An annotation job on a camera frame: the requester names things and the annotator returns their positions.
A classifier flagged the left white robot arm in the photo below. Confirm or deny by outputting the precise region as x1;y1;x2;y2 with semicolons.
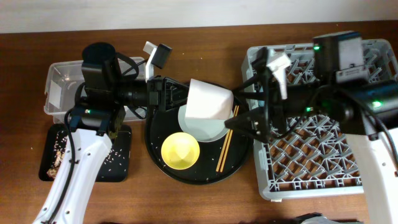
34;42;189;223

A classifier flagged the round black serving tray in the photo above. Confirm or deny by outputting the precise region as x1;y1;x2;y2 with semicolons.
144;108;253;185

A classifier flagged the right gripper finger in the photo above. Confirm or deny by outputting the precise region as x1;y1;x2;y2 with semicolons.
224;108;269;142
232;75;264;100

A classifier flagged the light grey plate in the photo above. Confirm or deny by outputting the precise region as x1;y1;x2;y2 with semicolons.
178;105;228;142

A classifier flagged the clear plastic waste bin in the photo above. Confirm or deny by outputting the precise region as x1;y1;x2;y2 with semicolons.
44;59;146;124

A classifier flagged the yellow bowl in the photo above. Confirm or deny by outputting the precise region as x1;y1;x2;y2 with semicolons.
160;132;200;170

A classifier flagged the pink plastic cup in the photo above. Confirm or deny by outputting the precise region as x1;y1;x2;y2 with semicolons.
185;79;234;120

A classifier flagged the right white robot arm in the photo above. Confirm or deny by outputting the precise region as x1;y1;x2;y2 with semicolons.
225;30;397;223

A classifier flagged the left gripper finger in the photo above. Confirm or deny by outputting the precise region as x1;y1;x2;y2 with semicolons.
164;77;189;93
169;93;188;108

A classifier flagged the black rectangular tray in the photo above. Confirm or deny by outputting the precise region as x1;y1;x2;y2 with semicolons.
39;124;131;182

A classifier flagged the food scraps pile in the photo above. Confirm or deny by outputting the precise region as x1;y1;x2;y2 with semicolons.
46;136;67;179

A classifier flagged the grey dishwasher rack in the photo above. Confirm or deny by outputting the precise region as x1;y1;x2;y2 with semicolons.
241;39;397;202

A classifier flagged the wooden chopstick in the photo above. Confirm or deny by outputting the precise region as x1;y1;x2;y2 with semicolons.
215;105;238;172
219;105;240;173

